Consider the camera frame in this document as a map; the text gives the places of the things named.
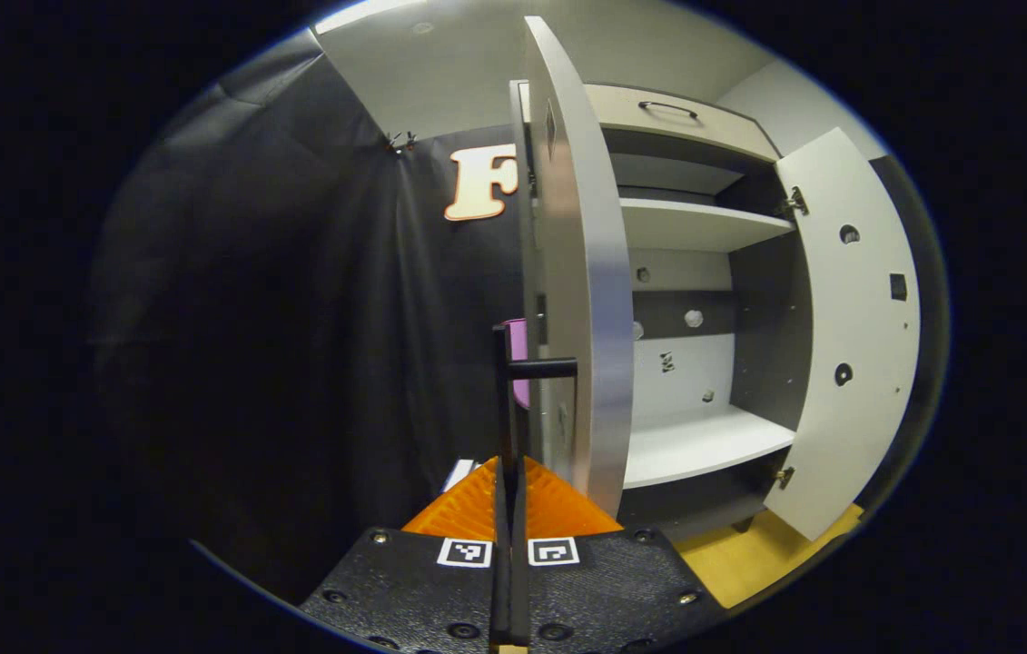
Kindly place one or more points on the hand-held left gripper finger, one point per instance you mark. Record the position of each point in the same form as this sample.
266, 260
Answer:
520, 563
504, 563

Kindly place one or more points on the white camera-sticker cabinet door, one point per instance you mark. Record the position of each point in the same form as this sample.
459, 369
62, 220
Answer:
595, 272

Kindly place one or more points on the grey white shoe cabinet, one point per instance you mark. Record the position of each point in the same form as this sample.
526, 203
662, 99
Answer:
767, 345

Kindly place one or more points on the white headphone-sticker cabinet door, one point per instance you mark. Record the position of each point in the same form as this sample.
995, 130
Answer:
858, 363

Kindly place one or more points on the white cabinet shelf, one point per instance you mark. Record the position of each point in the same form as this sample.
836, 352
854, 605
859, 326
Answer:
695, 225
704, 445

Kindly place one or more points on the metal door hinge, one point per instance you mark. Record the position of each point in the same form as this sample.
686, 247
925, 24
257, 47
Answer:
783, 475
794, 202

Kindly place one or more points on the black backdrop cloth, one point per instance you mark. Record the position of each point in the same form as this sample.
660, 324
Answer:
295, 318

